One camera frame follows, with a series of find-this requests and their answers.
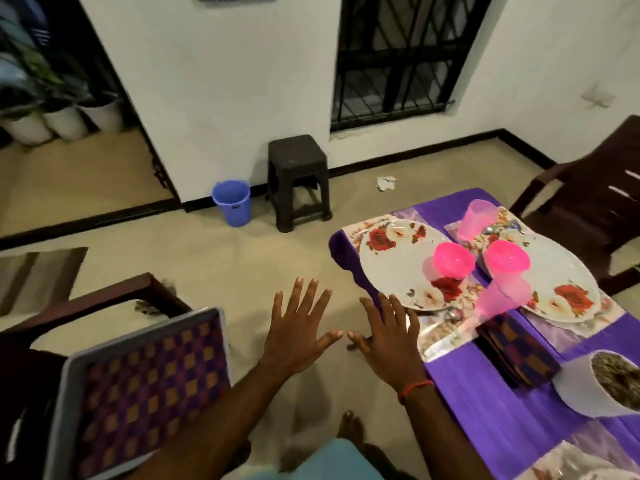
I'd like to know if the person's right hand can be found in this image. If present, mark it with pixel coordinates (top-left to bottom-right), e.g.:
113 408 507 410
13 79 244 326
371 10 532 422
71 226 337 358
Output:
348 293 433 394

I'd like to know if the person's left hand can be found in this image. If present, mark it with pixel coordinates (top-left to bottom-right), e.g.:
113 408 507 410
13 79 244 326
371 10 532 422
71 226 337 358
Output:
258 277 344 381

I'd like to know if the steel table knife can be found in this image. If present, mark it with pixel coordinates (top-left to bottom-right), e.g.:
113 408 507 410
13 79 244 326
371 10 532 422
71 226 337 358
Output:
422 329 479 358

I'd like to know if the white floral plate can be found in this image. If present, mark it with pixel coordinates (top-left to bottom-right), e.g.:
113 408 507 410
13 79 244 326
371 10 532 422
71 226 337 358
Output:
359 217 463 312
578 467 640 480
483 229 602 324

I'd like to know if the pink plastic bowl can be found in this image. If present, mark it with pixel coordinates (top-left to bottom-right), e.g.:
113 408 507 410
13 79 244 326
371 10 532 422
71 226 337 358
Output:
485 239 532 276
433 241 477 282

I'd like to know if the checkered purple orange cloth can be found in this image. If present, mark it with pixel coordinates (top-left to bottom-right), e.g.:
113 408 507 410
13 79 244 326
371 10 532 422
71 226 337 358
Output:
72 317 229 476
478 313 561 391

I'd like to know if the pink plastic cup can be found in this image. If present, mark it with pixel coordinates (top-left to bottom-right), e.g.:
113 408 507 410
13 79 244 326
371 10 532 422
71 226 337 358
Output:
457 199 501 243
474 273 534 322

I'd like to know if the grey plastic tray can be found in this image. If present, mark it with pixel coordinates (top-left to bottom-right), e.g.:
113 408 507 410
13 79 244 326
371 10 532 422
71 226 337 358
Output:
42 307 233 480

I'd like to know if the person's left forearm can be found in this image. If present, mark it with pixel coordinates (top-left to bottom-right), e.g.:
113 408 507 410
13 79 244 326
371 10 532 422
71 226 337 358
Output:
125 363 301 480

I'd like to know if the person's right forearm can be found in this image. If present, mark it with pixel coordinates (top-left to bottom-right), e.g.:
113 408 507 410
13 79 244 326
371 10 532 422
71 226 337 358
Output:
402 385 496 480

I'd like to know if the person's left foot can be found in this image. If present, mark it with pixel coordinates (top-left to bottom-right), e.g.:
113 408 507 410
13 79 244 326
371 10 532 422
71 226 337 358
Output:
336 411 367 448

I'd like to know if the purple tablecloth table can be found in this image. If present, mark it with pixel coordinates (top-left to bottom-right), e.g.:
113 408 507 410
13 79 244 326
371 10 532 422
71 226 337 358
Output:
328 187 640 480

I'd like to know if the person's teal t-shirt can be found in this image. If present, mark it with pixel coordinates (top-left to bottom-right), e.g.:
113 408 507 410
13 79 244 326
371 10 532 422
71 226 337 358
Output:
275 437 386 480

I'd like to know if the red wrist thread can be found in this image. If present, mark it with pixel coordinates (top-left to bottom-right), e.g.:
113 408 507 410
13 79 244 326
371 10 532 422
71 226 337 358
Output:
398 379 437 404

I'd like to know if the blue plastic bucket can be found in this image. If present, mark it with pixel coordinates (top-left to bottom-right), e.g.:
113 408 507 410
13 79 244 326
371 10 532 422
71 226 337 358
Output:
212 179 253 228

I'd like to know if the black stool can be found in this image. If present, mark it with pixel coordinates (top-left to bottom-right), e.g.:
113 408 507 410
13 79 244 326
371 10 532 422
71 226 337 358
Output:
266 133 334 234

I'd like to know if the green plant in white pot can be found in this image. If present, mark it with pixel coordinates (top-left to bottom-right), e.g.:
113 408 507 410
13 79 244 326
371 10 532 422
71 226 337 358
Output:
553 349 640 418

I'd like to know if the brown plastic chair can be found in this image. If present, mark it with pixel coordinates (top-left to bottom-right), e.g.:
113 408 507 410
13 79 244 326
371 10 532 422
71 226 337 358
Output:
510 115 640 296
0 273 251 480

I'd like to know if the striped brown rug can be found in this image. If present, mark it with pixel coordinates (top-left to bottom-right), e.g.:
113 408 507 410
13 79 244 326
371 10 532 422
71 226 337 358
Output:
0 247 89 318

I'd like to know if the black metal grille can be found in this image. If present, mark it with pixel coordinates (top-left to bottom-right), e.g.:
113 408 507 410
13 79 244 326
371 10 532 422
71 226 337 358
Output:
330 0 496 133

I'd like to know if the small white planter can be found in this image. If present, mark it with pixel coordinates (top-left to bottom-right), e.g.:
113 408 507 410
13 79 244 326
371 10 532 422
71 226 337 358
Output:
78 95 127 135
0 107 53 148
42 103 89 142

